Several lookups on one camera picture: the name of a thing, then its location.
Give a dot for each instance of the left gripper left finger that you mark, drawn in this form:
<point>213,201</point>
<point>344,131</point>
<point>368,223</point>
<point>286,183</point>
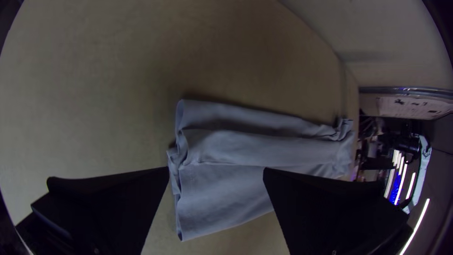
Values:
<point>106,209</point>

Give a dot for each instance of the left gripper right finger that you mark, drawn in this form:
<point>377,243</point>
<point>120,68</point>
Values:
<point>329,212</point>

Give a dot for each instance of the grey t-shirt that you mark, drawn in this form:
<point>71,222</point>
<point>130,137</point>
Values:
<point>226,148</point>

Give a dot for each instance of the white poster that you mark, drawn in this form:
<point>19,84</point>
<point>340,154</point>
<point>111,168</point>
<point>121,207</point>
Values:
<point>410,106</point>

